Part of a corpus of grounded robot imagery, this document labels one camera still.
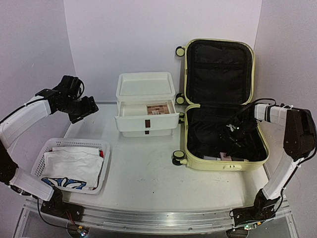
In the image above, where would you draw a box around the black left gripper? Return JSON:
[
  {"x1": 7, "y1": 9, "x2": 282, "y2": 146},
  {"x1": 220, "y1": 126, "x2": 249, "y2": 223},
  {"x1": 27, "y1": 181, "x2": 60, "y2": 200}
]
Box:
[{"x1": 59, "y1": 96, "x2": 99, "y2": 124}]

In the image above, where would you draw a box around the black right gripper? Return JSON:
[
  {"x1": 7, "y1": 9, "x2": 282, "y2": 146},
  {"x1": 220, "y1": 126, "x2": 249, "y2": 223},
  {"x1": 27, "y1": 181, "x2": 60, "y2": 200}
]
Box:
[{"x1": 214, "y1": 120, "x2": 258, "y2": 157}]

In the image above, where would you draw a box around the pale yellow hard-shell suitcase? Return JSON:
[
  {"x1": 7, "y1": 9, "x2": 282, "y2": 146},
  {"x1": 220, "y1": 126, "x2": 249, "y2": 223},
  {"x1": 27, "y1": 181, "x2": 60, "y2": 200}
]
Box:
[{"x1": 172, "y1": 39, "x2": 269, "y2": 172}]

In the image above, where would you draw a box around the small pink cosmetic box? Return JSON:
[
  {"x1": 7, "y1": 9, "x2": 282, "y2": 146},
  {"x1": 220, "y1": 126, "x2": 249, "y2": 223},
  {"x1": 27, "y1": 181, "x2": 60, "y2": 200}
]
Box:
[{"x1": 220, "y1": 152, "x2": 232, "y2": 161}]

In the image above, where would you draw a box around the red printed t-shirt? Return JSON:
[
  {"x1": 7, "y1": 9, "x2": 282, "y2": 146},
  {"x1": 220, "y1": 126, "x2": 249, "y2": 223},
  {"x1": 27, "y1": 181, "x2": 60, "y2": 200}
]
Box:
[{"x1": 99, "y1": 150, "x2": 104, "y2": 158}]

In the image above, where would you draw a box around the white perforated plastic basket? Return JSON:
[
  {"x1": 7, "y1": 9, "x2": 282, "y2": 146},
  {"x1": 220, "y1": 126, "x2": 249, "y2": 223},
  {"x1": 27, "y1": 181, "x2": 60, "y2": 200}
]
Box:
[{"x1": 31, "y1": 138, "x2": 110, "y2": 195}]

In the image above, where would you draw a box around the white blue-print t-shirt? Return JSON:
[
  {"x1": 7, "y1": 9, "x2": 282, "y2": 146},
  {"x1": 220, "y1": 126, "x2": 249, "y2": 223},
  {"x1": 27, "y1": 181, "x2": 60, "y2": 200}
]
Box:
[{"x1": 40, "y1": 146, "x2": 104, "y2": 190}]

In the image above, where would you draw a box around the white three-drawer storage cabinet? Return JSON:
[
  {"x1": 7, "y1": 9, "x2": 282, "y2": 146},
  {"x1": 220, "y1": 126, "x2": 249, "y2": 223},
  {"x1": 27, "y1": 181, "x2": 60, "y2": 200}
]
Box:
[{"x1": 115, "y1": 72, "x2": 179, "y2": 137}]

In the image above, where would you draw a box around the brown eyeshadow palette box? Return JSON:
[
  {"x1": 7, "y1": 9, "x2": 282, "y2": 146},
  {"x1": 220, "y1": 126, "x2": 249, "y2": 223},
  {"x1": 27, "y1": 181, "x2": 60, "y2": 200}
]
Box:
[{"x1": 147, "y1": 103, "x2": 170, "y2": 115}]

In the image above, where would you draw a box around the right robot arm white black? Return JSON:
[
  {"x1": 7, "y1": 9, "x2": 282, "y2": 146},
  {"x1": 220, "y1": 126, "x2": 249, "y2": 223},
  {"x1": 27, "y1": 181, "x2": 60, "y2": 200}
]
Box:
[{"x1": 220, "y1": 98, "x2": 317, "y2": 203}]

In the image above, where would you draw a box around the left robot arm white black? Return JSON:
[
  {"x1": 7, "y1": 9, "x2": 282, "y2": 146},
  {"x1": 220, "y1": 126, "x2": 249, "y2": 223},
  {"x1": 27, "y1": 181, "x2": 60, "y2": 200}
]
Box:
[{"x1": 0, "y1": 75, "x2": 99, "y2": 217}]

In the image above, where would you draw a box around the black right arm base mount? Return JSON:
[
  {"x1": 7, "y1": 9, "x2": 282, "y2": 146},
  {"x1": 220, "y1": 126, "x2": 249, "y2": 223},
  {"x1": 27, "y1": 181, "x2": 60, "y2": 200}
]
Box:
[{"x1": 230, "y1": 189, "x2": 283, "y2": 228}]

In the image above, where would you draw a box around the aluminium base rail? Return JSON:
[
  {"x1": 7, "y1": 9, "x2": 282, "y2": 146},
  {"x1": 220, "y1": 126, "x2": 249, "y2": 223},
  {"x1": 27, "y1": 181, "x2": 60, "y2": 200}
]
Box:
[{"x1": 24, "y1": 190, "x2": 290, "y2": 231}]

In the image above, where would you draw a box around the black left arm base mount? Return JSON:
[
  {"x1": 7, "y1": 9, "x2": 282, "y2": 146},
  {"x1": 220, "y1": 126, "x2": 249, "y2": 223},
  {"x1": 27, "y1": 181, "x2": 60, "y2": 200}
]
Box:
[{"x1": 40, "y1": 187, "x2": 84, "y2": 222}]

